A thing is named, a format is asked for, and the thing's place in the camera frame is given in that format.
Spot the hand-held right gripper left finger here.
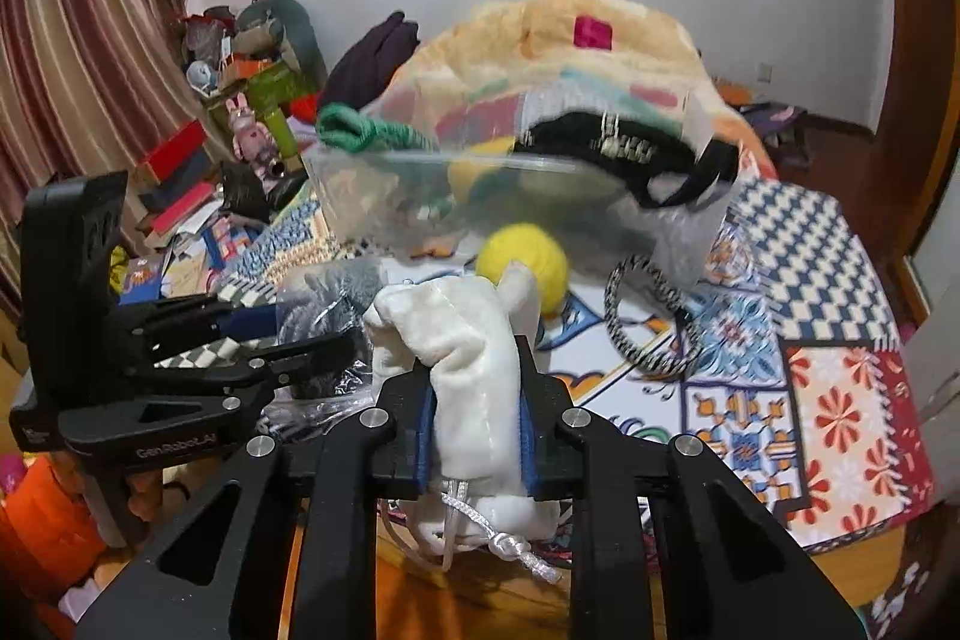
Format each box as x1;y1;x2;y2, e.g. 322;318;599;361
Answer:
75;364;440;640

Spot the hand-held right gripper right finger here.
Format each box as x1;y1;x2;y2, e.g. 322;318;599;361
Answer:
516;340;863;640

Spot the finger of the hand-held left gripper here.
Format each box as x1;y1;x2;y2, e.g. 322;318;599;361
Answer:
154;329;359;399
118;293;250;350

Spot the crinkled clear plastic bag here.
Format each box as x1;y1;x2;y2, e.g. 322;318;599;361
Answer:
274;257;385;356

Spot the white plush drawstring pouch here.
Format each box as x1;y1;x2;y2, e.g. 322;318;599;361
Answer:
364;261;563;585

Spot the clear zip plastic bag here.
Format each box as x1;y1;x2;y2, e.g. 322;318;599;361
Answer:
304;77;740;290

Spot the person's left hand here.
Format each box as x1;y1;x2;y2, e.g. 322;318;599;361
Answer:
127;458;202;525

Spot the red flat box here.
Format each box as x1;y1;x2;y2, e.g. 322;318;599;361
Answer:
142;122;212;181

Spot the yellow felt ball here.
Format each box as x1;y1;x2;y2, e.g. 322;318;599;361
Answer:
478;223;571;319

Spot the pink bunny toy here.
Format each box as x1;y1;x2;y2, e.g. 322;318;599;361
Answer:
225;92;280;178

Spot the green knit headband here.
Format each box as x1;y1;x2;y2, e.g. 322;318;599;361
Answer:
316;104;440;155

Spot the striped brown curtain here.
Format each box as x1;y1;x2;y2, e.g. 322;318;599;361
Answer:
0;0;205;311

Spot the green cardboard box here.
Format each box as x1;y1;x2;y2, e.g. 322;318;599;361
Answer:
251;62;313;176

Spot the dark purple garment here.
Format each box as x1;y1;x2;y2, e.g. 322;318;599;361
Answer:
324;11;421;109

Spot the patterned patchwork bedsheet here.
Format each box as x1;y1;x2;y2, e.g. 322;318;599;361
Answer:
202;145;935;551

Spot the black headband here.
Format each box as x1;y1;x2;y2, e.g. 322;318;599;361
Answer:
514;111;740;208

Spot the orange plush blanket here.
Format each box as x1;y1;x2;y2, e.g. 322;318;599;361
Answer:
382;0;766;184

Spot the wooden door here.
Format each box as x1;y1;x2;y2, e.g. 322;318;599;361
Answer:
862;0;960;319

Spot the black white striped ring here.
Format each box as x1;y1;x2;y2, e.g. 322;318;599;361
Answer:
604;254;706;378

